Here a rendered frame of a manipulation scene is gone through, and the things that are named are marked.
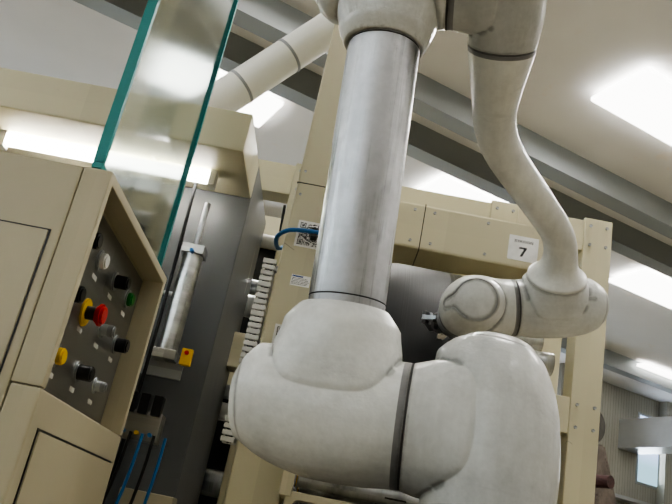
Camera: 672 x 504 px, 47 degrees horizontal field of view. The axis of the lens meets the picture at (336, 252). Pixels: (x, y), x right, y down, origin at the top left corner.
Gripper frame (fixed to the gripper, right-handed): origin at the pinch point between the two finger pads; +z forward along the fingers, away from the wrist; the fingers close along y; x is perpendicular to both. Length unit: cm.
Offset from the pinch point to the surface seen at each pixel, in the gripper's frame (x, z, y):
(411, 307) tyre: -4.9, 6.6, 7.2
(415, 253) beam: -31, 60, 5
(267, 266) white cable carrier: -12, 28, 44
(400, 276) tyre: -13.0, 13.6, 10.6
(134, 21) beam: -273, 423, 245
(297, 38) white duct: -98, 67, 55
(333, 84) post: -69, 35, 38
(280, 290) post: -6.2, 26.2, 39.4
